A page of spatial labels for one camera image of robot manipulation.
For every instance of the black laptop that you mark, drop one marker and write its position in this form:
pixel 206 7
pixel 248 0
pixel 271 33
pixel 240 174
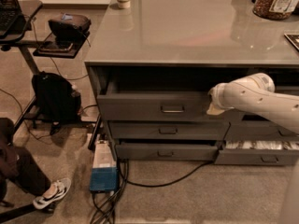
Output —
pixel 10 10

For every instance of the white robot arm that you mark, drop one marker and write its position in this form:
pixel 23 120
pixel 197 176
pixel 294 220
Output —
pixel 229 97

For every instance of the grey drawer cabinet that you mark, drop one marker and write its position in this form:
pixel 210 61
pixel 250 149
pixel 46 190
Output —
pixel 188 45

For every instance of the grey white sneaker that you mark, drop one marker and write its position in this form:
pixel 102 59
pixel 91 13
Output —
pixel 59 190

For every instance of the black desk stand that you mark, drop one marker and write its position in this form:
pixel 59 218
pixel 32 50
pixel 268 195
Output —
pixel 14 38

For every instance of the glass jar of nuts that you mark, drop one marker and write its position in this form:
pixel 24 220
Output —
pixel 274 9

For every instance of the black pouch bag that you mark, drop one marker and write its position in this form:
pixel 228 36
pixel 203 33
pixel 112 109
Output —
pixel 68 27

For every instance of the office chair base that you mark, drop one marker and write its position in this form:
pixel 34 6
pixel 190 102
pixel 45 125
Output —
pixel 24 210

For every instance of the person leg dark trousers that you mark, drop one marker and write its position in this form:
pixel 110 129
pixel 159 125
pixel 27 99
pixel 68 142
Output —
pixel 18 165

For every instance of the blue power box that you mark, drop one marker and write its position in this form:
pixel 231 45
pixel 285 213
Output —
pixel 104 177

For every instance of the black backpack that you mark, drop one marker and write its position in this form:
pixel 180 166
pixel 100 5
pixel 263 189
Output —
pixel 56 97

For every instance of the dark card on counter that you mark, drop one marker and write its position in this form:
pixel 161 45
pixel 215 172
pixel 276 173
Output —
pixel 293 39

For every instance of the black side tray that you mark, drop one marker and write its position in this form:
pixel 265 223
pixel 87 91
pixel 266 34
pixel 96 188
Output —
pixel 55 48

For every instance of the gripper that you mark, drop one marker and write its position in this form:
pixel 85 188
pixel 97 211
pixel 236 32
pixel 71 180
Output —
pixel 217 99

